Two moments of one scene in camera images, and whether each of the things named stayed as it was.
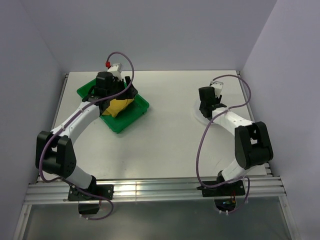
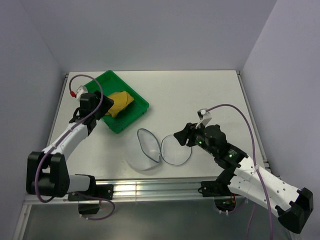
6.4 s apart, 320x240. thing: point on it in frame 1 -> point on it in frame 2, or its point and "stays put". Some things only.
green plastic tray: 125,117 stays put
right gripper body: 218,99 -> 197,137
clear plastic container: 198,114 -> 144,152
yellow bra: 116,105 stays put
